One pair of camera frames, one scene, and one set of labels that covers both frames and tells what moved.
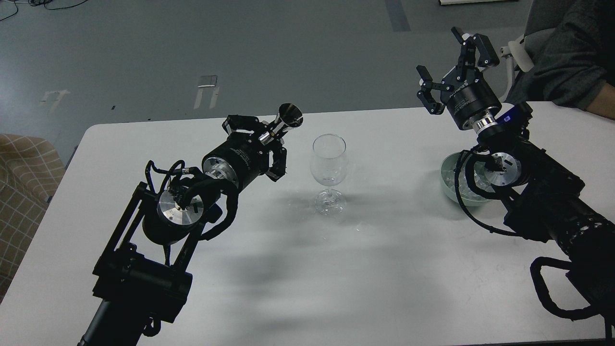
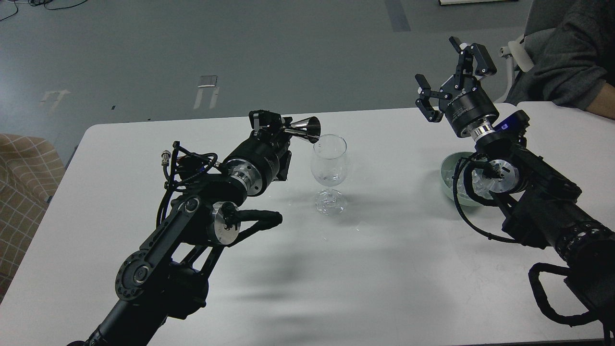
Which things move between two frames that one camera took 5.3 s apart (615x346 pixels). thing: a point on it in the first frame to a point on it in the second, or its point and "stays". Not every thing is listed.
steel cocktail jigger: (289, 115) to (309, 128)
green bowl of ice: (469, 196) stays
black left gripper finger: (239, 122) to (269, 125)
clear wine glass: (329, 163) stays
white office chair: (515, 50) stays
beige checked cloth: (30, 167) stays
